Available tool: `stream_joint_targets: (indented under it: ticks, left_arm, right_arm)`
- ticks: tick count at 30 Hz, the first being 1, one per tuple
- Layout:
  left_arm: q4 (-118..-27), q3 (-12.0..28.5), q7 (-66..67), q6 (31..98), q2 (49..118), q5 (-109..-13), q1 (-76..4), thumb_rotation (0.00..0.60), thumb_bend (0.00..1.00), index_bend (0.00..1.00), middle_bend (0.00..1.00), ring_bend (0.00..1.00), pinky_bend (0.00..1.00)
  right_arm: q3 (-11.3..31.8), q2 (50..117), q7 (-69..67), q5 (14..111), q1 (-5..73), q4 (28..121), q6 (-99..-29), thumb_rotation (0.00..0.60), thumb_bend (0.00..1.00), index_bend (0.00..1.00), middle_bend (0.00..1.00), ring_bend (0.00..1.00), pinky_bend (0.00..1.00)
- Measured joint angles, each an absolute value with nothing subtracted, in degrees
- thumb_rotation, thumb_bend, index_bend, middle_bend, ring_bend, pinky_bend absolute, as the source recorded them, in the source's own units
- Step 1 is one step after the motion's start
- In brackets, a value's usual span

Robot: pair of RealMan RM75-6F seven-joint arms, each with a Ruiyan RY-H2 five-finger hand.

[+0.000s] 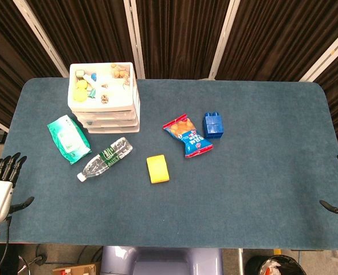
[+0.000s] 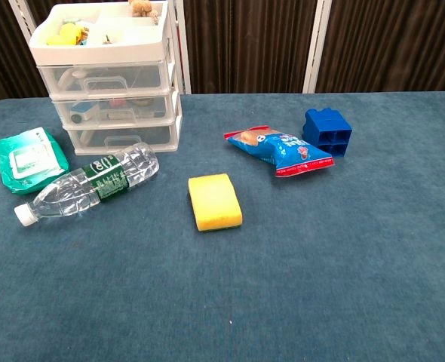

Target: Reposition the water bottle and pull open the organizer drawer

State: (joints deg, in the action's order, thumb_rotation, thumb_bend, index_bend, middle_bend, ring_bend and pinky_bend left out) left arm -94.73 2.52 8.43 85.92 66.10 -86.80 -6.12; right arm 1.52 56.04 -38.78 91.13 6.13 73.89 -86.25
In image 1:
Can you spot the lavender robot base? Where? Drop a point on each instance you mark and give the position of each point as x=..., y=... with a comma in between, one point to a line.
x=160, y=262

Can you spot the white drawer organizer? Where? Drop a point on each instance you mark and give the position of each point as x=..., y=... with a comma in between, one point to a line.
x=116, y=94

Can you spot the blue red snack bag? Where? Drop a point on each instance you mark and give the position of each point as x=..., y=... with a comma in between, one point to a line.
x=187, y=134

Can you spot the brown cardboard box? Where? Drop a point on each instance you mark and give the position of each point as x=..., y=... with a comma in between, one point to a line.
x=74, y=270

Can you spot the blue-green table mat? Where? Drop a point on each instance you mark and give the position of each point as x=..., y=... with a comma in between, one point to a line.
x=215, y=194

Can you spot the small blue cap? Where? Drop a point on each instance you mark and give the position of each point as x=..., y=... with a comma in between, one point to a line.
x=94, y=76

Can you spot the green wet wipes pack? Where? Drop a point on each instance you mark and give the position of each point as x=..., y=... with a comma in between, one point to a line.
x=68, y=139

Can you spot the small teal packet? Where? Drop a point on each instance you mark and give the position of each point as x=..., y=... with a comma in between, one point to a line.
x=92, y=93

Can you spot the small brown nut cluster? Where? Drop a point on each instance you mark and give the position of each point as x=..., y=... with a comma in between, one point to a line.
x=104, y=99

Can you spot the pile of tan biscuits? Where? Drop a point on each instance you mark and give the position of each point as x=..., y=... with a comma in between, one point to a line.
x=119, y=71

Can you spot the clear water bottle green label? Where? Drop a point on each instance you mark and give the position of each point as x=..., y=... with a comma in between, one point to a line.
x=104, y=159

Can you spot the yellow round lid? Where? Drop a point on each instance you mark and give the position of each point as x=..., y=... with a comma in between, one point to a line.
x=82, y=85

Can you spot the brown pleated divider panel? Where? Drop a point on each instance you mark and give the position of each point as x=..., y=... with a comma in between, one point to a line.
x=180, y=37
x=5, y=57
x=278, y=37
x=91, y=31

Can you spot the clear plastic drawer with handle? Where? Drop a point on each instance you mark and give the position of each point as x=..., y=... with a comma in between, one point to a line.
x=114, y=130

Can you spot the black trash bin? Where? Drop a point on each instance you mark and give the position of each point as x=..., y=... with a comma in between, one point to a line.
x=275, y=266

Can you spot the right black-fingered robot hand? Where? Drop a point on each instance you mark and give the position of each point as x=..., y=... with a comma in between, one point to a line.
x=335, y=208

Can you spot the yellow sponge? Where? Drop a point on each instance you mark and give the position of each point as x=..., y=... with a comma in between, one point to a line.
x=157, y=169

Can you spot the blue plastic building block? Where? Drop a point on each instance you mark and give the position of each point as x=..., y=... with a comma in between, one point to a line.
x=214, y=126

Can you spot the white divider post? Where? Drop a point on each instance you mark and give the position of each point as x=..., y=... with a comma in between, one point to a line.
x=134, y=40
x=326, y=55
x=41, y=37
x=223, y=43

